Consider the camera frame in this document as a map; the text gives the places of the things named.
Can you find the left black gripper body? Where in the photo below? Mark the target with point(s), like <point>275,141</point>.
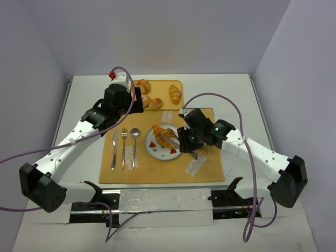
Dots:
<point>137,100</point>

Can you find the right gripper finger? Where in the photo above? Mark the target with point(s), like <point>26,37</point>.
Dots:
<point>175,142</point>
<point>172,134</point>

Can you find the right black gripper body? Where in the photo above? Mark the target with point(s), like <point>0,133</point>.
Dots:
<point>184,139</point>

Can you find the large croissant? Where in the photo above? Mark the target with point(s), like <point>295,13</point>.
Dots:
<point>157,130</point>

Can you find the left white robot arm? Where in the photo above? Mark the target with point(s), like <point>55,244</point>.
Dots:
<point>40,181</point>

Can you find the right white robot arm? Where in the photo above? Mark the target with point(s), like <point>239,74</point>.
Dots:
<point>285,177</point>

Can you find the twisted round bread top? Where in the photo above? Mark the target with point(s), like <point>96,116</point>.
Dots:
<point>144,86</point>

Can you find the strawberry pattern plate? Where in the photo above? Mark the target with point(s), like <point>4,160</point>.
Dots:
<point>157,151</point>

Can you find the small round bun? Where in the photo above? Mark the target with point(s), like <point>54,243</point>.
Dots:
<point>155,103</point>

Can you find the silver spoon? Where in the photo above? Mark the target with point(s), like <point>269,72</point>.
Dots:
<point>135,133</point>

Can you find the yellow serving tray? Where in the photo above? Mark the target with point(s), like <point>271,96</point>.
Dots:
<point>160,89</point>

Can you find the silver fork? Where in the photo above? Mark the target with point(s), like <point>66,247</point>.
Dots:
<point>124,135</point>

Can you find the croissant right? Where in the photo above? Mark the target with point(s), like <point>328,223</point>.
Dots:
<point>175,94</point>

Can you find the silver table knife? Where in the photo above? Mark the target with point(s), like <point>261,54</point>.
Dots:
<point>115,144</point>

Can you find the orange mickey mouse placemat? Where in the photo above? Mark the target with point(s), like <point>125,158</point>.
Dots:
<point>148,170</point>

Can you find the ring donut bread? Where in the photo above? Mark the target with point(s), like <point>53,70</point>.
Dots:
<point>145,100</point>

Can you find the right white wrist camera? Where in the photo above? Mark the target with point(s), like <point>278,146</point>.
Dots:
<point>184,112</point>

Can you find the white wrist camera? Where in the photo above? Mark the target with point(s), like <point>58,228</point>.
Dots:
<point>120,79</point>
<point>184,112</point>

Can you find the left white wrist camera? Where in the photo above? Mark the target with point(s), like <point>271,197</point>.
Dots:
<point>120,79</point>

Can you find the metal base rail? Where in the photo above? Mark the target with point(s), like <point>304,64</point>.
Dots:
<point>160,208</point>

